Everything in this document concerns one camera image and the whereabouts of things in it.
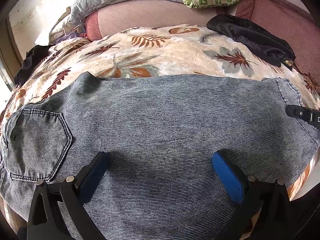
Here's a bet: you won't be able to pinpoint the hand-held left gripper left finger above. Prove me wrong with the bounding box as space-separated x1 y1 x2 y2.
26 152 110 240

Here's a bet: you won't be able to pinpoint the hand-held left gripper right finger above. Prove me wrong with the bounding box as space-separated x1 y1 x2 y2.
212 151 295 240

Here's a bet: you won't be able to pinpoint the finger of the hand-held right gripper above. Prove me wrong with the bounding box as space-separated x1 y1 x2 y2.
286 105 320 131

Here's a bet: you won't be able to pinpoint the grey denim pants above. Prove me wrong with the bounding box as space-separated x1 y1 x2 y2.
0 72 320 240

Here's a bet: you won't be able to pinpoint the black shiny cloth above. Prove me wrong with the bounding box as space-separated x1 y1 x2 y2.
206 14 296 67

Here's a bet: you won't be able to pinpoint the dark cloth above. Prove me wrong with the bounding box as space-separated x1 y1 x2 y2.
14 44 53 85

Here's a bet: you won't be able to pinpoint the cream leaf-print blanket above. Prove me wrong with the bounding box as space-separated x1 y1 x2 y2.
0 24 320 200

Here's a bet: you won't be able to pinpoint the cream pillow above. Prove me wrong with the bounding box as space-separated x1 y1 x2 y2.
49 17 88 43

